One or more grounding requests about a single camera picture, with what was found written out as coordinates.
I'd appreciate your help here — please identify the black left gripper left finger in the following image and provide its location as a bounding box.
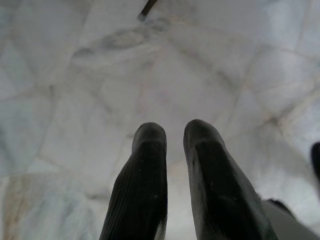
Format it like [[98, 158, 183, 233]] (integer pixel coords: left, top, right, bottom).
[[99, 121, 168, 240]]

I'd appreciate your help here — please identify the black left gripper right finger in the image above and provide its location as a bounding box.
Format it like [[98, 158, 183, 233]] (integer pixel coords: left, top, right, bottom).
[[183, 118, 278, 240]]

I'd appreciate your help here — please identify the grey robot leg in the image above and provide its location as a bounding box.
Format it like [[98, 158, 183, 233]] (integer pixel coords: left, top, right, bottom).
[[259, 198, 320, 240]]

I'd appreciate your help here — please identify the black robot foot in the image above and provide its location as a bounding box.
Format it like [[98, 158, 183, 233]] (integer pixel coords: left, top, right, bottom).
[[310, 141, 320, 174]]

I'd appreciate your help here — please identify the black metal table leg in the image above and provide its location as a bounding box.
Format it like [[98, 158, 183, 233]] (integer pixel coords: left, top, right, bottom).
[[138, 0, 159, 20]]

